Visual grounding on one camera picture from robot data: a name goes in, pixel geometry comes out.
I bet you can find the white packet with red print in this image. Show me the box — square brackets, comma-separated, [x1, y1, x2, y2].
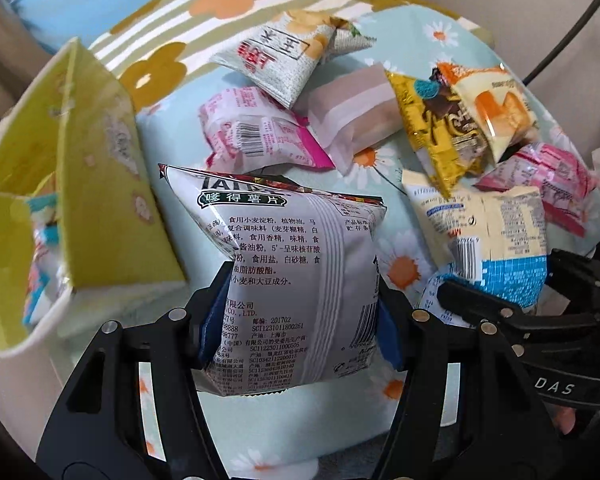
[210, 10, 348, 111]

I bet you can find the orange and white snack packet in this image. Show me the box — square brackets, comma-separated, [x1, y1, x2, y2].
[432, 62, 538, 163]

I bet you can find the white blue red snack packet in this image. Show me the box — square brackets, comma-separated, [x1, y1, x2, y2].
[22, 192, 73, 328]

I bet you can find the yellow snack packet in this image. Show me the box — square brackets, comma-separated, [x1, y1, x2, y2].
[385, 71, 496, 198]

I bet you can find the cream and blue snack packet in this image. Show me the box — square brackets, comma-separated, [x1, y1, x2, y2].
[401, 169, 551, 316]

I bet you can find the grey chip bag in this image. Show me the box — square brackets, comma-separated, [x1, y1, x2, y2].
[157, 162, 388, 396]

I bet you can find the light blue panel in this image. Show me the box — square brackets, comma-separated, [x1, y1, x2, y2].
[5, 0, 246, 56]

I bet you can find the pink snack packet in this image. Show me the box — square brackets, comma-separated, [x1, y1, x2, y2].
[198, 86, 337, 171]
[475, 142, 600, 238]

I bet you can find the light blue daisy sheet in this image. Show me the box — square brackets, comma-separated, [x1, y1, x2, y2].
[45, 10, 600, 480]

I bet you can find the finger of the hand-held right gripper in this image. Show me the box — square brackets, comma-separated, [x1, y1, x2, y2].
[545, 249, 600, 321]
[436, 279, 598, 356]

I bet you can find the black curved tube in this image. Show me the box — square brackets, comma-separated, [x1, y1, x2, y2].
[521, 0, 600, 87]

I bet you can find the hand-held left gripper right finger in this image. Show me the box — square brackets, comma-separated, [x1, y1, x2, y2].
[374, 280, 572, 480]

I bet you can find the pale pink cake packet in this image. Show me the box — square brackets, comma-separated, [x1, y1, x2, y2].
[295, 65, 406, 177]

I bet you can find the striped floral blanket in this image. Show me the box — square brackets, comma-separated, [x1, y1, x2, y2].
[87, 0, 493, 116]

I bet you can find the yellow cardboard box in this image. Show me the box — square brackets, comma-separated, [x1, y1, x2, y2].
[0, 37, 188, 358]

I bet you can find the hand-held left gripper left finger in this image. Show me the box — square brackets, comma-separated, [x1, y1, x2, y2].
[32, 260, 241, 480]

